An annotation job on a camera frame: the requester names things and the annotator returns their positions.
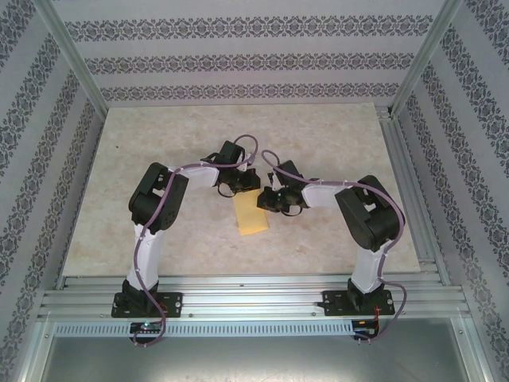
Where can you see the aluminium frame post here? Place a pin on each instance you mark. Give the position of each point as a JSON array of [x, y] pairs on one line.
[[71, 51], [425, 55]]

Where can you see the aluminium side rail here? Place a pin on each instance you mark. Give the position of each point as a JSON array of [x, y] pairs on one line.
[[401, 159]]

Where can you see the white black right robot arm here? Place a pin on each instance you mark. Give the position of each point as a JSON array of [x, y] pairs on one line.
[[358, 215]]

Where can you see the small circuit board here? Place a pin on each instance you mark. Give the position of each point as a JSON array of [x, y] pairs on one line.
[[145, 327], [364, 324]]

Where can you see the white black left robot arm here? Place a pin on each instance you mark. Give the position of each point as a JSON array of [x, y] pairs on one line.
[[143, 199]]

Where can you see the grey metal sheet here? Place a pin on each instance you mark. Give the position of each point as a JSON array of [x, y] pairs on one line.
[[254, 358]]

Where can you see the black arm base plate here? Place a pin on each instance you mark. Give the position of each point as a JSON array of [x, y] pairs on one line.
[[173, 304], [334, 302]]

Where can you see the yellow cloth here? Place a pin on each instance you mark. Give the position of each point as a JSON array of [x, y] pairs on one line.
[[250, 219]]

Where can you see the long aluminium mounting rail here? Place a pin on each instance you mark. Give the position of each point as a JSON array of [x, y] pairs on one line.
[[254, 298]]

